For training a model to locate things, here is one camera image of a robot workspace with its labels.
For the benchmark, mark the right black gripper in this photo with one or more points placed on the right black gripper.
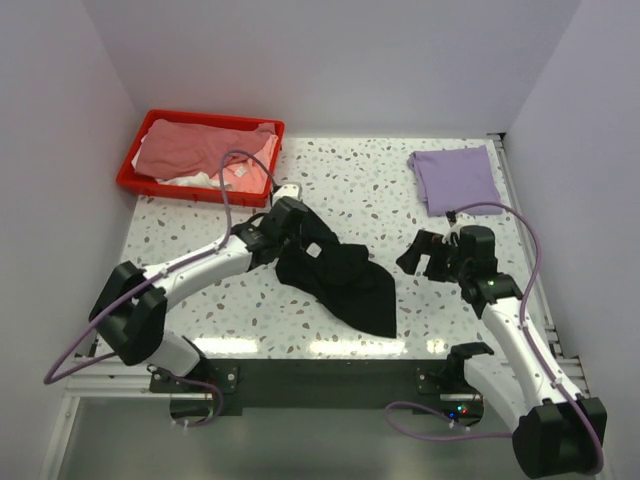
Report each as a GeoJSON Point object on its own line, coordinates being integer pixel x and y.
{"type": "Point", "coordinates": [424, 244]}

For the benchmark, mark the dusty pink t shirt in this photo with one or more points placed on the dusty pink t shirt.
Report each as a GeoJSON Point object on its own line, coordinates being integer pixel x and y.
{"type": "Point", "coordinates": [165, 127]}

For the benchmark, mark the folded lavender t shirt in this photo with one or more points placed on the folded lavender t shirt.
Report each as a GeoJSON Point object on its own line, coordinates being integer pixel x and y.
{"type": "Point", "coordinates": [448, 180]}

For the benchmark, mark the black t shirt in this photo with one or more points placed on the black t shirt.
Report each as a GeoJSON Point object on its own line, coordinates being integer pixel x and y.
{"type": "Point", "coordinates": [341, 277]}

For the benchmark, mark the red plastic bin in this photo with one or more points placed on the red plastic bin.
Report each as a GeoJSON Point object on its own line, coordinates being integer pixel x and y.
{"type": "Point", "coordinates": [145, 185]}

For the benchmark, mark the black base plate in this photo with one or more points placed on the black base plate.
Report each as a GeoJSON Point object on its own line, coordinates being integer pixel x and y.
{"type": "Point", "coordinates": [320, 384]}

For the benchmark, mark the light pink t shirt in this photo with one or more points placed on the light pink t shirt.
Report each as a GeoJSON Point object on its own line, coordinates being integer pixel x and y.
{"type": "Point", "coordinates": [241, 173]}

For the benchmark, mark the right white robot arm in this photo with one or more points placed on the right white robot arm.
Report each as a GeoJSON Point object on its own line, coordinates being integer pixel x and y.
{"type": "Point", "coordinates": [555, 428]}

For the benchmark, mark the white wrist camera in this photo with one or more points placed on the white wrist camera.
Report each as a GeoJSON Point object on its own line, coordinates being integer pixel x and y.
{"type": "Point", "coordinates": [288, 190]}
{"type": "Point", "coordinates": [453, 234]}

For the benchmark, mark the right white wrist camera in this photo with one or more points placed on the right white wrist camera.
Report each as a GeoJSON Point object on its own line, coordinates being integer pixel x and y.
{"type": "Point", "coordinates": [453, 234]}

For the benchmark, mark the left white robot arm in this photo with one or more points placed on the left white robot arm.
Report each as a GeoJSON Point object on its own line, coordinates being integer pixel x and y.
{"type": "Point", "coordinates": [130, 311]}

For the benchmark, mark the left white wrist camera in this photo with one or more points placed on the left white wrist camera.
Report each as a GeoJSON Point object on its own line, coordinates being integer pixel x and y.
{"type": "Point", "coordinates": [288, 190]}

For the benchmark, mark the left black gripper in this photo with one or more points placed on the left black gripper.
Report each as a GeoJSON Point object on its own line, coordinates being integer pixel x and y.
{"type": "Point", "coordinates": [297, 233]}

